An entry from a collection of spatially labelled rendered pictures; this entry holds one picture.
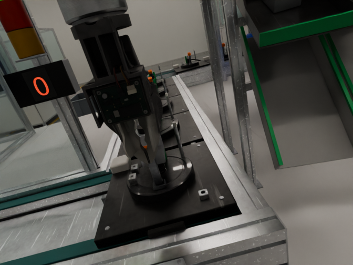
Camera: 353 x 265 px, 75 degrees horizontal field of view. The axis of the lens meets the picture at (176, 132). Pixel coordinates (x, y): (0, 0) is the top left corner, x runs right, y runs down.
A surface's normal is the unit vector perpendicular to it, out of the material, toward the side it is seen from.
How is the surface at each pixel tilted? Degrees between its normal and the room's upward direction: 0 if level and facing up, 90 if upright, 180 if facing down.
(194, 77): 90
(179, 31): 90
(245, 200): 0
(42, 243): 0
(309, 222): 0
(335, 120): 45
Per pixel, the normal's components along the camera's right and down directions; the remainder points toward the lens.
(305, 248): -0.23, -0.88
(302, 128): -0.22, -0.33
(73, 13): -0.33, 0.47
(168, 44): 0.04, 0.40
